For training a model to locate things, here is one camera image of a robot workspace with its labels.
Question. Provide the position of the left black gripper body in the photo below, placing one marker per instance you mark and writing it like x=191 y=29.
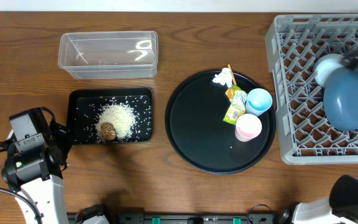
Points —
x=62 y=140

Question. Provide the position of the brown food lump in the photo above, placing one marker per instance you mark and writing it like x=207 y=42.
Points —
x=108 y=132

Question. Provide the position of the white tissue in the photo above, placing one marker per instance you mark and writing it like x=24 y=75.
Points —
x=224 y=78

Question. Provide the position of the green yellow snack wrapper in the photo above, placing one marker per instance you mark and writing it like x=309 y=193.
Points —
x=237 y=98

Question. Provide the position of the pink cup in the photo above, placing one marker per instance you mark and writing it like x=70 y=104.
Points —
x=248 y=126

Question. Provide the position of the dark blue plate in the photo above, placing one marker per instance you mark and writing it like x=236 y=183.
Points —
x=340 y=99

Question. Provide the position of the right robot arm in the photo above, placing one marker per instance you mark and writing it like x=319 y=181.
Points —
x=342 y=204

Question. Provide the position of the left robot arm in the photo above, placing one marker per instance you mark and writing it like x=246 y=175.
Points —
x=38 y=188

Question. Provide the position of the grey dishwasher rack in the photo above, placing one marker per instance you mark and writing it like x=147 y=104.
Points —
x=294 y=43

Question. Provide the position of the black rectangular tray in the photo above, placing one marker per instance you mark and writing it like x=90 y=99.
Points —
x=85 y=106

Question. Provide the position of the pile of white rice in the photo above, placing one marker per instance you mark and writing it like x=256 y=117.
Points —
x=122 y=117

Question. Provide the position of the clear plastic bin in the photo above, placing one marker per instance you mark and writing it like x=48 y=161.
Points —
x=109 y=55

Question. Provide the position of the round black tray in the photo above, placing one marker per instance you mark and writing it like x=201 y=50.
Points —
x=196 y=129

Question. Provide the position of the wooden chopstick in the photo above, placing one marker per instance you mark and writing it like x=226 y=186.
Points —
x=232 y=74

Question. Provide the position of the light blue cup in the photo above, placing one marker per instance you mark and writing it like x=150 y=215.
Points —
x=258 y=101

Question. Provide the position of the white bowl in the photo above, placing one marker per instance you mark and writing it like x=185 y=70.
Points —
x=325 y=66

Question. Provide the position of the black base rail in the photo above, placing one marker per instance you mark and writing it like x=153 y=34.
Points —
x=258 y=214

